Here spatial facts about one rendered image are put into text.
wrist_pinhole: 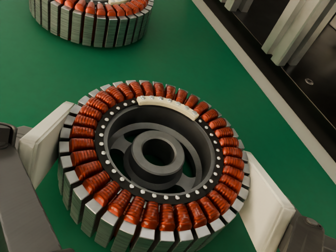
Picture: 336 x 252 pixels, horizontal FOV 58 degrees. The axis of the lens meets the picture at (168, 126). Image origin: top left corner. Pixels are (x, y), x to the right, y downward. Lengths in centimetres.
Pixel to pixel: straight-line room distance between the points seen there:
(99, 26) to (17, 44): 7
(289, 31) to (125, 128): 19
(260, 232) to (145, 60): 19
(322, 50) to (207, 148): 26
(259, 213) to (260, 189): 1
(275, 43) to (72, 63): 20
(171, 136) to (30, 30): 17
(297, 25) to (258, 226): 20
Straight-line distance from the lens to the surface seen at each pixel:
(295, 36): 31
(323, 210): 26
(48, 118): 16
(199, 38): 35
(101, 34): 27
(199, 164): 20
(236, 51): 36
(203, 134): 19
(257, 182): 18
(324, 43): 43
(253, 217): 17
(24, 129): 17
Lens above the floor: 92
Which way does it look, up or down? 45 degrees down
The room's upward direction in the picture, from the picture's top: 23 degrees clockwise
